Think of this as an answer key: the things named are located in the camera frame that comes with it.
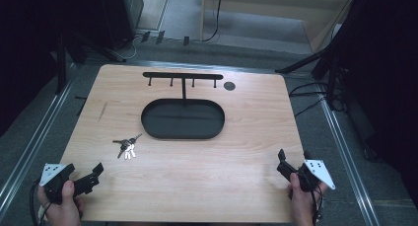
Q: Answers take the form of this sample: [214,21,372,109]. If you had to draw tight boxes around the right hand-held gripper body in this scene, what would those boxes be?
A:
[295,149,337,192]

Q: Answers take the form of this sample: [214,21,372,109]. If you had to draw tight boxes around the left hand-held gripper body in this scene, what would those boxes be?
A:
[38,163,77,205]

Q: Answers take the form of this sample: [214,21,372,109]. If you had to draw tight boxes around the bunch of keys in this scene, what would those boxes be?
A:
[111,132,144,161]

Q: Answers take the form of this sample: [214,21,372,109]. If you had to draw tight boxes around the black key holder with tray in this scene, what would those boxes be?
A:
[140,71,227,141]

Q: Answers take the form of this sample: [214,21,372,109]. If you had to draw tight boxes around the person's left hand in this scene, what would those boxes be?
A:
[36,180,85,226]

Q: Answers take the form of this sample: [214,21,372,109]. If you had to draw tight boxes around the person's right hand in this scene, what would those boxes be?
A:
[286,172,328,226]

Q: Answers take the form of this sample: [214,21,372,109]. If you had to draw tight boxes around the black metal stand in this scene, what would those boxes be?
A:
[53,28,128,96]
[275,38,349,112]

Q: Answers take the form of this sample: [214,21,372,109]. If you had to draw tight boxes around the light wooden furniture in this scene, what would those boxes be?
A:
[199,0,359,54]

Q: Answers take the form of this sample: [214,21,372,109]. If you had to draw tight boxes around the dark cabinet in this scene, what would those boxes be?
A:
[97,0,145,51]

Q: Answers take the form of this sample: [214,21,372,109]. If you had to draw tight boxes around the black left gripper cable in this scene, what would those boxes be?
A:
[29,179,53,226]

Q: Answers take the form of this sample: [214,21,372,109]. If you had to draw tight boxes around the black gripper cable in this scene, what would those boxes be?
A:
[304,173,326,226]
[29,179,53,226]

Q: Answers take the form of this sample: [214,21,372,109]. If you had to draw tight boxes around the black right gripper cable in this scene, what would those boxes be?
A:
[304,173,326,226]

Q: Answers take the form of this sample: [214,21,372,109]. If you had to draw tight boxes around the metal floor rail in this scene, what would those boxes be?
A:
[314,82,382,226]
[0,62,80,217]

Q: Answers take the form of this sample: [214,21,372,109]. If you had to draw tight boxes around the black floor cables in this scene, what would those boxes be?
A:
[288,82,329,119]

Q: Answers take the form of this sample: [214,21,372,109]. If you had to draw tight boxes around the white floor cable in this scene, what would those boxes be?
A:
[121,34,143,60]

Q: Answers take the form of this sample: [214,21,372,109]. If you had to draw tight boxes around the black hanging cable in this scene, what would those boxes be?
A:
[201,0,225,43]

